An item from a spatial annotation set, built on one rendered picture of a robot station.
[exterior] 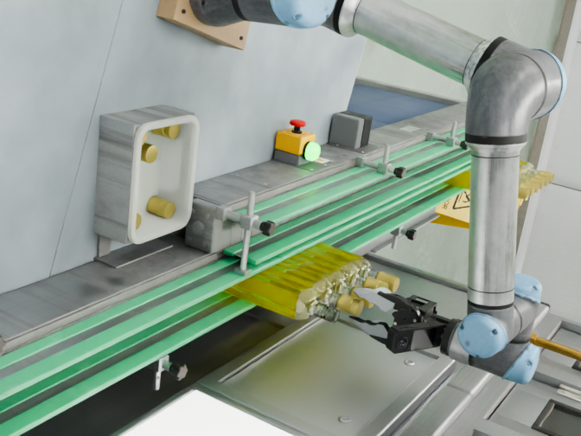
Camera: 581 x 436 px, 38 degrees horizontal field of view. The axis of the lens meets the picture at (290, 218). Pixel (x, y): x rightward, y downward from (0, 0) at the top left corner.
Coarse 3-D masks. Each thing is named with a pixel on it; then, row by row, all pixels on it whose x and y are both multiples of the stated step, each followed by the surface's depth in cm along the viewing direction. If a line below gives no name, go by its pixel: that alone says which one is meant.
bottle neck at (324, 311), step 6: (318, 306) 163; (324, 306) 163; (330, 306) 163; (312, 312) 164; (318, 312) 163; (324, 312) 162; (330, 312) 162; (336, 312) 164; (324, 318) 163; (330, 318) 162; (336, 318) 164
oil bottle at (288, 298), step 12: (252, 276) 168; (264, 276) 169; (276, 276) 170; (228, 288) 172; (240, 288) 170; (252, 288) 168; (264, 288) 167; (276, 288) 166; (288, 288) 165; (300, 288) 166; (252, 300) 169; (264, 300) 168; (276, 300) 166; (288, 300) 164; (300, 300) 163; (312, 300) 164; (288, 312) 165; (300, 312) 164
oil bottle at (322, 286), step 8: (280, 264) 175; (288, 264) 176; (272, 272) 172; (280, 272) 172; (288, 272) 171; (296, 272) 172; (304, 272) 173; (312, 272) 173; (296, 280) 170; (304, 280) 169; (312, 280) 169; (320, 280) 170; (328, 280) 171; (312, 288) 168; (320, 288) 168; (328, 288) 169; (320, 296) 168
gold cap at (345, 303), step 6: (342, 294) 168; (342, 300) 167; (348, 300) 166; (354, 300) 166; (360, 300) 166; (336, 306) 167; (342, 306) 167; (348, 306) 166; (354, 306) 165; (360, 306) 166; (348, 312) 166; (354, 312) 165; (360, 312) 167
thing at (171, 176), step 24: (168, 120) 150; (192, 120) 157; (168, 144) 162; (192, 144) 160; (144, 168) 160; (168, 168) 163; (192, 168) 161; (144, 192) 162; (168, 192) 165; (192, 192) 163; (144, 216) 162; (144, 240) 154
